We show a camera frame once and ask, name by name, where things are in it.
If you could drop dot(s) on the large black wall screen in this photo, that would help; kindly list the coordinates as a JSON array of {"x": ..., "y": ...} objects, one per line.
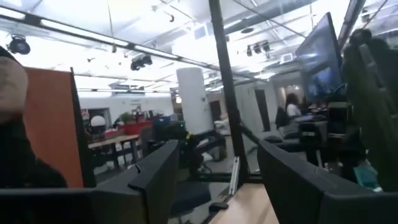
[{"x": 320, "y": 59}]

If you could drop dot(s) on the tall green cactus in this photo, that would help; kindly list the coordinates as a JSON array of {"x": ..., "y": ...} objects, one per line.
[{"x": 373, "y": 109}]

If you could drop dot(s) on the wooden table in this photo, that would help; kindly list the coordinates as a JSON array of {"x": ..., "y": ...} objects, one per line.
[{"x": 115, "y": 140}]

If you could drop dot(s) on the black ceiling spotlight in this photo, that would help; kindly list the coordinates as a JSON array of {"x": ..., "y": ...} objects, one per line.
[
  {"x": 18, "y": 45},
  {"x": 141, "y": 62}
]

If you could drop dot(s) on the black aluminium rig frame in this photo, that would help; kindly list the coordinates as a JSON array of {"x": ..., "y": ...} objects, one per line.
[{"x": 224, "y": 62}]

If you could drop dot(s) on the translucent teal plastic bin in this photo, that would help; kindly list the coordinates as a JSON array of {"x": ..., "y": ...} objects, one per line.
[{"x": 367, "y": 177}]

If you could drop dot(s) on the silver aluminium bracket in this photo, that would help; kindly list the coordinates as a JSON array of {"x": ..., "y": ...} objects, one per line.
[{"x": 234, "y": 175}]

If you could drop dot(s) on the white globe lamp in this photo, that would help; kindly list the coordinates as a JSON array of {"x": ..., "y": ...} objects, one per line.
[{"x": 98, "y": 122}]

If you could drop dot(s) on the ceiling light bar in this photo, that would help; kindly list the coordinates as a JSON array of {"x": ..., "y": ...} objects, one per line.
[{"x": 93, "y": 35}]

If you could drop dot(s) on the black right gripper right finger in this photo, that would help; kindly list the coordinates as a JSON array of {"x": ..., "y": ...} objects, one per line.
[{"x": 311, "y": 199}]

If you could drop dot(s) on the white round pillar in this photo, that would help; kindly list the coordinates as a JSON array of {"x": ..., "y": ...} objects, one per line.
[{"x": 194, "y": 99}]

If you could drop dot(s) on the orange room partition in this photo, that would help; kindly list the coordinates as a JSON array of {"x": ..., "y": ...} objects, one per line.
[{"x": 49, "y": 124}]

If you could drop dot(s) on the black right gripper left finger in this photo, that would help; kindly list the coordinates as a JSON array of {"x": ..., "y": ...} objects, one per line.
[{"x": 93, "y": 205}]

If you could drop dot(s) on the person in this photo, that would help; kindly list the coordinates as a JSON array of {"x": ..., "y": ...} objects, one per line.
[
  {"x": 18, "y": 155},
  {"x": 292, "y": 105}
]

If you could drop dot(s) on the red box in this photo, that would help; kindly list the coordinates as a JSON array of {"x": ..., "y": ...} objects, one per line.
[{"x": 133, "y": 127}]

